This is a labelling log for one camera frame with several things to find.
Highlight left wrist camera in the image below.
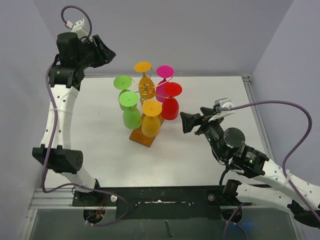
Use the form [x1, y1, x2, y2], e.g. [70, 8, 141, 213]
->
[65, 18, 90, 39]

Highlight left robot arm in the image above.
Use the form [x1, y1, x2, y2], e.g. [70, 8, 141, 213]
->
[32, 32, 116, 206]

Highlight orange wine glass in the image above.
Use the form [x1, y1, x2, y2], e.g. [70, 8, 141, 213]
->
[141, 100, 162, 138]
[134, 61, 156, 101]

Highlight green wine glass front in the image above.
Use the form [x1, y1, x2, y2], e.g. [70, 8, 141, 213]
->
[118, 90, 142, 130]

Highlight orange wine glass front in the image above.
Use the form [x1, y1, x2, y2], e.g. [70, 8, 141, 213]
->
[134, 61, 156, 101]

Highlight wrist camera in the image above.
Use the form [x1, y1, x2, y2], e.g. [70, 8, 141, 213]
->
[208, 98, 234, 122]
[65, 18, 90, 39]

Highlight green wine glass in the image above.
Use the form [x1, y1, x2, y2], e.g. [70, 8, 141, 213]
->
[118, 90, 142, 130]
[113, 75, 133, 97]

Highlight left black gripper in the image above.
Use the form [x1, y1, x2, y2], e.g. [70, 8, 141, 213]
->
[76, 35, 116, 70]

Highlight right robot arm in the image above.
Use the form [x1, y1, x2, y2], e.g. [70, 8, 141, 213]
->
[180, 102, 320, 228]

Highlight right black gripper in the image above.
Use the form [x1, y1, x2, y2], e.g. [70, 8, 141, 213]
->
[181, 106, 226, 160]

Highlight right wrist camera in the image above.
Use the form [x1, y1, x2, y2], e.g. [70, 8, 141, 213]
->
[208, 98, 234, 122]

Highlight magenta wine glass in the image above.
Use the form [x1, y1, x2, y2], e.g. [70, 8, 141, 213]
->
[155, 65, 175, 103]

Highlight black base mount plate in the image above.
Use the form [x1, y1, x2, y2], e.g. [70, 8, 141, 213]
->
[72, 185, 240, 220]

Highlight red wine glass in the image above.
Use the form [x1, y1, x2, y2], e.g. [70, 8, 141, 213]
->
[161, 82, 183, 121]

